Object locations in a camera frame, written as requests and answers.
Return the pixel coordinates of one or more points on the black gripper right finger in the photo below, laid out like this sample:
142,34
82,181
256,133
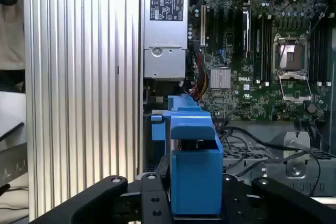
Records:
288,205

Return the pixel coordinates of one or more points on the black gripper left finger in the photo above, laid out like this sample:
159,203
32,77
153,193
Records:
92,203

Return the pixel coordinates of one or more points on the hard disk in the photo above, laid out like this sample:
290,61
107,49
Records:
195,182

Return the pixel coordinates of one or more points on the grey metal disk bay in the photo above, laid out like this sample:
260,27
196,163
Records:
296,174

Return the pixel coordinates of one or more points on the black RAM slot bank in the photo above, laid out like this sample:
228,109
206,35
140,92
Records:
319,56
263,51

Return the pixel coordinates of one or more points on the white expansion slot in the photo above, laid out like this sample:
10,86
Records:
203,24

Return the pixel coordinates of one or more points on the green Dell motherboard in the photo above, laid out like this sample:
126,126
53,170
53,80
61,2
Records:
236,98

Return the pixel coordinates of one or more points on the silver chipset heatsink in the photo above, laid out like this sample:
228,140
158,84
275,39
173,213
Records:
220,78

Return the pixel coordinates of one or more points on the CPU socket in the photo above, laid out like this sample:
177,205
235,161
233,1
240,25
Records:
291,53

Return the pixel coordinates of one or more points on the silver power supply unit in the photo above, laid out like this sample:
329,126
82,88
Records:
165,32

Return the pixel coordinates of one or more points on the thin metal locking lever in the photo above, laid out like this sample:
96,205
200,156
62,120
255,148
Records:
320,16

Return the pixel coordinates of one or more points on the metal socket cover frame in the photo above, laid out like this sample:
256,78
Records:
297,99

